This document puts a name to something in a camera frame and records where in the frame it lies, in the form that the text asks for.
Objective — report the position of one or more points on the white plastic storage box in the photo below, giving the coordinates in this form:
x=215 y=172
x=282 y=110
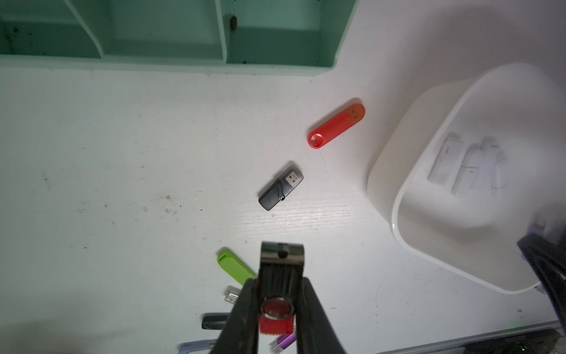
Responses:
x=516 y=115

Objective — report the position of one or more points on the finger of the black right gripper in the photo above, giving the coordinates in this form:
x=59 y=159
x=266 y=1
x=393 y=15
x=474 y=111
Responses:
x=548 y=263

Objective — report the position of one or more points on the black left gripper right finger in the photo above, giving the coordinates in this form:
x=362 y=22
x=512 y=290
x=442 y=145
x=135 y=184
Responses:
x=315 y=334

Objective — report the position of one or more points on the clear white usb flash drive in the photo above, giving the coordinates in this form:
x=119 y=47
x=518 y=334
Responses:
x=467 y=173

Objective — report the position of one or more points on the green usb flash drive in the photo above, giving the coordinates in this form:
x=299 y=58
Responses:
x=239 y=271

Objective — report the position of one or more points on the purple usb flash drive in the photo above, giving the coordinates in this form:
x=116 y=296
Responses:
x=281 y=343

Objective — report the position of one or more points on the red usb flash drive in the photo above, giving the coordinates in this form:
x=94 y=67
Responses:
x=336 y=126

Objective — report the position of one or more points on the black red swivel usb drive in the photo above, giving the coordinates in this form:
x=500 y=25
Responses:
x=280 y=277

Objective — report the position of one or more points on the black usb flash drive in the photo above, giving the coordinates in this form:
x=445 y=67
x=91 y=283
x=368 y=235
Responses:
x=214 y=321

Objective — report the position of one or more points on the silver white swivel usb drive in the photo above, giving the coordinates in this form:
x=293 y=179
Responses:
x=196 y=346

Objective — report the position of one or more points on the white slim usb flash drive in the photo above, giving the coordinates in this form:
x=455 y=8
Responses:
x=446 y=159

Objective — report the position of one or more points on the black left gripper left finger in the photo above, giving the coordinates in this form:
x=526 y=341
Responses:
x=241 y=332

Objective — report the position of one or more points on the green desk file organizer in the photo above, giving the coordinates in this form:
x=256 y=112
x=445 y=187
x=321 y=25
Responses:
x=230 y=37

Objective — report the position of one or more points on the dark grey usb flash drive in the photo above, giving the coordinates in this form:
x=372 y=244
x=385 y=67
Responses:
x=281 y=187

